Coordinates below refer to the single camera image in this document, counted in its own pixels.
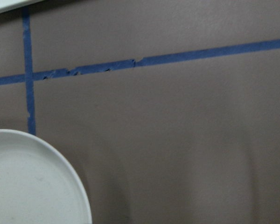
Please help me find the white round plate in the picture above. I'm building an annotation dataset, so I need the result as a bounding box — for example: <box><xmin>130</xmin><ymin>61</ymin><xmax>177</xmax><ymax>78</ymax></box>
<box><xmin>0</xmin><ymin>129</ymin><xmax>92</xmax><ymax>224</ymax></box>

